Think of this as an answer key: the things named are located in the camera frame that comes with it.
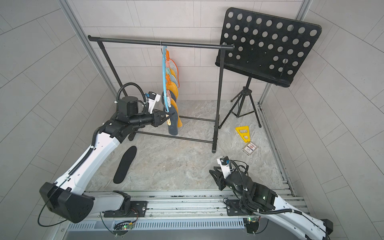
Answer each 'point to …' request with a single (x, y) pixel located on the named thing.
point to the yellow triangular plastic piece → (243, 134)
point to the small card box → (249, 148)
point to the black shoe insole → (125, 163)
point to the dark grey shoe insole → (173, 129)
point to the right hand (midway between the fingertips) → (212, 173)
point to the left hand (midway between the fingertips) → (172, 115)
